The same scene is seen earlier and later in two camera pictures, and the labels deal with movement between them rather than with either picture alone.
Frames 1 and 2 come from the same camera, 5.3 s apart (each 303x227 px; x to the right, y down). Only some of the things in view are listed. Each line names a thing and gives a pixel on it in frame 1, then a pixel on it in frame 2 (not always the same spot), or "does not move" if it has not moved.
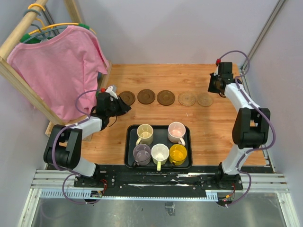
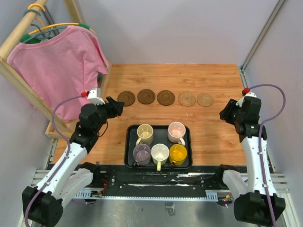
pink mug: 176,132 does not move
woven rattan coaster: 186,99 does not move
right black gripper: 210,88 to 224,115
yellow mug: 178,153 does not move
